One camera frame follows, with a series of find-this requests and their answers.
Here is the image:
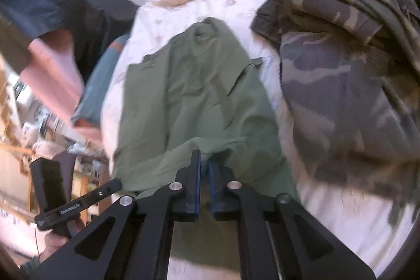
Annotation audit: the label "olive green pants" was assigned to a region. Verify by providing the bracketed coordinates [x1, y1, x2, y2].
[112, 17, 301, 267]

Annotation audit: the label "pink curtain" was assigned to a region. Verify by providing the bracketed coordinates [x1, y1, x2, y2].
[18, 29, 110, 149]

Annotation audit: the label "person's left hand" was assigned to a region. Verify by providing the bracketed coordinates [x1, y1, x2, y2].
[39, 219, 86, 264]

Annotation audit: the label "camouflage pants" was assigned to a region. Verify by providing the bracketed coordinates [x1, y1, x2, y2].
[250, 0, 420, 228]

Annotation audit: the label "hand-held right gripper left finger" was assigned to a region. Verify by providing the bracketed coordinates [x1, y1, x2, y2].
[29, 149, 201, 280]

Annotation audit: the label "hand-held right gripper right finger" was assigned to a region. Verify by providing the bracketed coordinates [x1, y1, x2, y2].
[208, 159, 376, 280]

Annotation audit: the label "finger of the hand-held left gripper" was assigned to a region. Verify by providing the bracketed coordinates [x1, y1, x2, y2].
[93, 178, 123, 202]

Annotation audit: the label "cream bear-print duvet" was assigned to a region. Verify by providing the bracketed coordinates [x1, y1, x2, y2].
[100, 0, 414, 280]

